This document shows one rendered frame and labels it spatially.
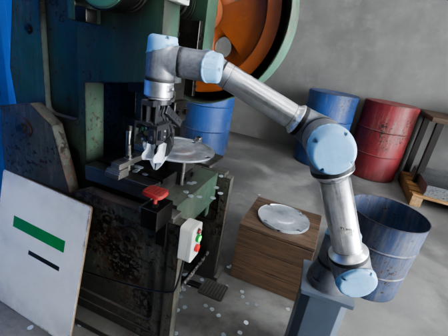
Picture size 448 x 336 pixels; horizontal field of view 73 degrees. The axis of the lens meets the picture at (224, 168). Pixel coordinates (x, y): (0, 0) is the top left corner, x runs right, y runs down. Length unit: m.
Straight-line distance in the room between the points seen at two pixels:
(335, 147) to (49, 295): 1.23
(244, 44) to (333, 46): 2.95
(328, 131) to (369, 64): 3.59
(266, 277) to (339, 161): 1.08
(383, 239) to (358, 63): 2.92
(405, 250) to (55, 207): 1.66
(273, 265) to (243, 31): 1.17
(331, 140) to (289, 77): 3.66
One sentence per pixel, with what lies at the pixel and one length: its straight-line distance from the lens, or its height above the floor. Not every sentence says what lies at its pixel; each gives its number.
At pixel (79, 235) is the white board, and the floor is 0.46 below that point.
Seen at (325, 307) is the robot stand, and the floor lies 0.40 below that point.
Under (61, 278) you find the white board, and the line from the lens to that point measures 1.43.
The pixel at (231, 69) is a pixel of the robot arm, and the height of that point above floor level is 1.14.
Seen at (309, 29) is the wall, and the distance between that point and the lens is 4.41.
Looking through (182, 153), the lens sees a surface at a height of 0.79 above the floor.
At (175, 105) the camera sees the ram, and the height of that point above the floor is 0.96.
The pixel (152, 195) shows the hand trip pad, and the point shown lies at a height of 0.76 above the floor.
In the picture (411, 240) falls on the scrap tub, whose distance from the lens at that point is 1.85.
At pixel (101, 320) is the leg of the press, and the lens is 1.56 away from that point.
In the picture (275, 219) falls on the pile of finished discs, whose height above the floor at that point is 0.36.
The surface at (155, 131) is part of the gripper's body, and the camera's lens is 0.82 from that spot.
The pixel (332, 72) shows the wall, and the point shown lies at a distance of 4.36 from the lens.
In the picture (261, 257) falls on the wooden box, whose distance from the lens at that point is 1.70.
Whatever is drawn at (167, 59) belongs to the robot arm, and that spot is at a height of 1.15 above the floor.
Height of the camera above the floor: 1.20
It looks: 22 degrees down
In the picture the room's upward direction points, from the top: 9 degrees clockwise
